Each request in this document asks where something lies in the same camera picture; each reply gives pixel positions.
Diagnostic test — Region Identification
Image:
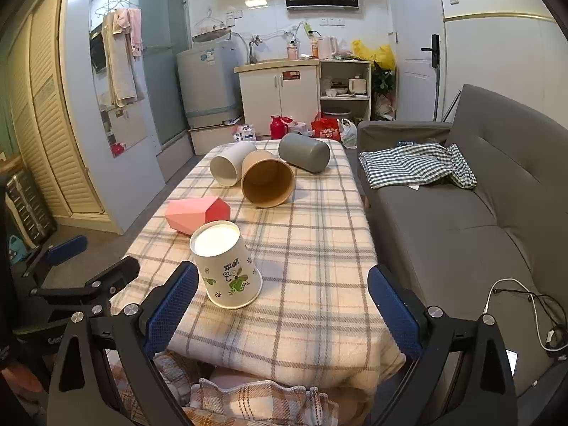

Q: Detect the white green-printed paper cup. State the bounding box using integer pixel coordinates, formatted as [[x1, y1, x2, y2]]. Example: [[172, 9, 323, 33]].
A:
[[189, 220, 263, 309]]

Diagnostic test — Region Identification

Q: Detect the black cable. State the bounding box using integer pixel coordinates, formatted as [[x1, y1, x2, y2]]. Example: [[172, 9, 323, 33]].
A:
[[492, 288, 568, 358]]

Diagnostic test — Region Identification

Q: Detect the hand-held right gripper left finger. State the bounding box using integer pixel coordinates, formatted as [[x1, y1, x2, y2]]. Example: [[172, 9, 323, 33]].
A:
[[47, 261, 200, 426]]

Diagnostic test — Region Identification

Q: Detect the wall mirror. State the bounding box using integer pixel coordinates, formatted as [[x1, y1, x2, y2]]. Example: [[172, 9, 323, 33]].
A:
[[89, 0, 149, 158]]

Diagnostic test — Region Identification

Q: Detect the dark ribbed suitcase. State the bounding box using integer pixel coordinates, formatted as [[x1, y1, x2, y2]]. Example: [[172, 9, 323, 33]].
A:
[[4, 171, 58, 249]]

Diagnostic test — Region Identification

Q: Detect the metal faucet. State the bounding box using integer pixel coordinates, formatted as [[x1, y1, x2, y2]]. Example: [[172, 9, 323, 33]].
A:
[[248, 35, 265, 64]]

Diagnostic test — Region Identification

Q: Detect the green checked cloth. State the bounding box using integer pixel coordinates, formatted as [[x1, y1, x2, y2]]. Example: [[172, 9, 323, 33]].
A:
[[359, 143, 477, 191]]

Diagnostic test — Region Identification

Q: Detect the yellow plastic bag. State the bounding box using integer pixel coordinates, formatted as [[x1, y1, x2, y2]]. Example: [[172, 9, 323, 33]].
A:
[[352, 39, 395, 71]]

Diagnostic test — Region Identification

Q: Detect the white charging cable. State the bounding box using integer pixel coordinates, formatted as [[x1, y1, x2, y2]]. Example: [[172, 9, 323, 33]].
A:
[[485, 278, 556, 352]]

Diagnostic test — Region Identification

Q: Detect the green plant bouquet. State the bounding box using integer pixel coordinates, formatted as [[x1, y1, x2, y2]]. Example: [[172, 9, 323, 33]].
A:
[[372, 62, 398, 120]]

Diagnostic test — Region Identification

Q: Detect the grey cup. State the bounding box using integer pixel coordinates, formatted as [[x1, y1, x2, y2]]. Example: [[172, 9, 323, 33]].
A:
[[278, 132, 331, 175]]

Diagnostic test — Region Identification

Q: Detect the wire clothes hanger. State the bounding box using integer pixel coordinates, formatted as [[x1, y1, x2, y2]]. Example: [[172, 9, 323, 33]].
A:
[[193, 9, 232, 39]]

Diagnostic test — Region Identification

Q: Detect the white door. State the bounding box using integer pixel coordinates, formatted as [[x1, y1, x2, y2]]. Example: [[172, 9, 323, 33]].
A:
[[386, 0, 447, 122]]

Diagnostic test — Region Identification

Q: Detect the pink towel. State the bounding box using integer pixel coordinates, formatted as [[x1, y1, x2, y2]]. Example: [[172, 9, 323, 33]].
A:
[[112, 7, 143, 58]]

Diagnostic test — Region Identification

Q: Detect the beige towel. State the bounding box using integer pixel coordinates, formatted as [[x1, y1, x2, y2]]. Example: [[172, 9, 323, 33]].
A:
[[101, 9, 138, 108]]

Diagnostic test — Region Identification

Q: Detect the plain white cup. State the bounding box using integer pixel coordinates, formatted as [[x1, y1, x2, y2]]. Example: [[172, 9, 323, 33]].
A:
[[209, 141, 258, 187]]

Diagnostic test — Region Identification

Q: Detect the plaid table blanket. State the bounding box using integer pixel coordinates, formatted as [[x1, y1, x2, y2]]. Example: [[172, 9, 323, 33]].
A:
[[109, 139, 406, 398]]

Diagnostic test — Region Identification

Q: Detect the white printed packet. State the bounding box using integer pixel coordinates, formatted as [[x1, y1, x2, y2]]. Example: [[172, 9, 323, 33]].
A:
[[231, 124, 258, 143]]

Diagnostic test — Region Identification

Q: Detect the white plastic bag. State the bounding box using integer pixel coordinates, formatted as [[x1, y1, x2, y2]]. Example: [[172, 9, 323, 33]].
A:
[[339, 118, 358, 150]]

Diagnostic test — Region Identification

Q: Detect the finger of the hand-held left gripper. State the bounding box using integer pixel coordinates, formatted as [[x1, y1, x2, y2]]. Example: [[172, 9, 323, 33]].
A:
[[29, 255, 142, 318], [22, 235, 89, 285]]

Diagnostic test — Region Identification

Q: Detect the cream louvered wardrobe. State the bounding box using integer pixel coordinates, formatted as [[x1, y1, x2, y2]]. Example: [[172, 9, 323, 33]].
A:
[[0, 0, 106, 228]]

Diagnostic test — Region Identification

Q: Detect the frosted glass sliding door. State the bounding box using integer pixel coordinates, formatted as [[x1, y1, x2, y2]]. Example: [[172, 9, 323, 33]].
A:
[[137, 0, 191, 148]]

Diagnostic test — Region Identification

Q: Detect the white open shelf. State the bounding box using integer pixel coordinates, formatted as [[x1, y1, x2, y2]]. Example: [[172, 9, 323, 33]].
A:
[[318, 60, 372, 126]]

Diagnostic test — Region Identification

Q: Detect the white sink cabinet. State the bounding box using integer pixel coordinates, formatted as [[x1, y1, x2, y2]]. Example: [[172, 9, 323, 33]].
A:
[[234, 60, 321, 137]]

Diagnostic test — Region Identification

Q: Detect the black door handle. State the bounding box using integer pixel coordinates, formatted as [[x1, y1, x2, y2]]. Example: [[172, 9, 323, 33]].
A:
[[421, 34, 441, 69]]

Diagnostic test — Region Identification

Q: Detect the red thermos jug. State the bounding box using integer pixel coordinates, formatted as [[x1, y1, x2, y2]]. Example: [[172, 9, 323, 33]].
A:
[[270, 114, 296, 141]]

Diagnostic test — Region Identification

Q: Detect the brown paper cup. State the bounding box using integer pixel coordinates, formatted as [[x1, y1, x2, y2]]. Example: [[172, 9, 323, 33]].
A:
[[241, 150, 296, 209]]

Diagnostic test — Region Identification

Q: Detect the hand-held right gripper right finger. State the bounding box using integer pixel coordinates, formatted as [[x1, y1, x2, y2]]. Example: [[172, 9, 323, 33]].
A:
[[367, 264, 519, 426]]

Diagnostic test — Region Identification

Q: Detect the grey sofa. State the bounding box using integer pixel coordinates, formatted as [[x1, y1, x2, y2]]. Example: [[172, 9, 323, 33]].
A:
[[357, 83, 568, 409]]

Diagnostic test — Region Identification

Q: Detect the red shopping bag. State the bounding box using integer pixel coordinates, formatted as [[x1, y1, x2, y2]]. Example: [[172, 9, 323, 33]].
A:
[[311, 112, 342, 143]]

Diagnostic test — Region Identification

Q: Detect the grey washing machine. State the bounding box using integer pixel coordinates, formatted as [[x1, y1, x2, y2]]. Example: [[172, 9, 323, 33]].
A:
[[176, 38, 244, 129]]

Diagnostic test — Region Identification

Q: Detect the pink faceted cup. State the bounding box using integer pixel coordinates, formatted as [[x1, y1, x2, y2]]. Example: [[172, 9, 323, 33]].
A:
[[165, 196, 231, 236]]

